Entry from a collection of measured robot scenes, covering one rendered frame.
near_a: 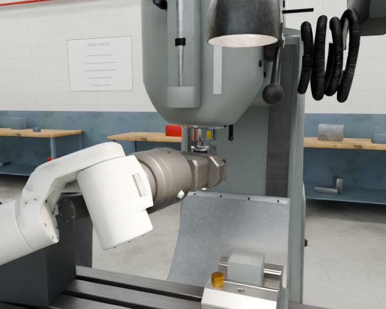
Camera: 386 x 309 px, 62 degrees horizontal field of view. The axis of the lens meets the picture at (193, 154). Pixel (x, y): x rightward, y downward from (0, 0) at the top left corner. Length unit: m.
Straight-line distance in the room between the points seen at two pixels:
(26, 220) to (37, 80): 6.06
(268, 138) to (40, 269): 0.65
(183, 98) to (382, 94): 4.50
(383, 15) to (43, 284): 0.89
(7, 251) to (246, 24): 0.34
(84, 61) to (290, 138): 5.13
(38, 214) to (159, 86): 0.26
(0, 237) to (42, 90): 5.99
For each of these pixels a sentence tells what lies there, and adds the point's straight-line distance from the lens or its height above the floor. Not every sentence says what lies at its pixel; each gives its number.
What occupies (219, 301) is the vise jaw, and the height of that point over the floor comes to 1.02.
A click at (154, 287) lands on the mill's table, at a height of 0.92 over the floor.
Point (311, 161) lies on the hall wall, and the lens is 4.84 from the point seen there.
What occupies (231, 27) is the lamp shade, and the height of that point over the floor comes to 1.42.
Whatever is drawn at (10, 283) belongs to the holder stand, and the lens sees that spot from 0.84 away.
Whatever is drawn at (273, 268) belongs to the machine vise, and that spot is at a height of 1.03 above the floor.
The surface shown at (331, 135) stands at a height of 0.95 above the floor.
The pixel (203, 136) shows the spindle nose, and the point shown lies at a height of 1.29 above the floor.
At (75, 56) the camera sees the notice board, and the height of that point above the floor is 2.10.
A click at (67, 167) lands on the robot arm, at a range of 0.40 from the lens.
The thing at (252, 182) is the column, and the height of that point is 1.11.
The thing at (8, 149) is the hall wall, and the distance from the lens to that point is 7.01.
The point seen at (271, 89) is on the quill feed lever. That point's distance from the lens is 0.46.
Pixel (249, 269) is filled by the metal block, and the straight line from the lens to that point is 0.62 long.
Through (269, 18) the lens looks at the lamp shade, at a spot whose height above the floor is 1.42.
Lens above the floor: 1.35
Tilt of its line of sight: 9 degrees down
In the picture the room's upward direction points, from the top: straight up
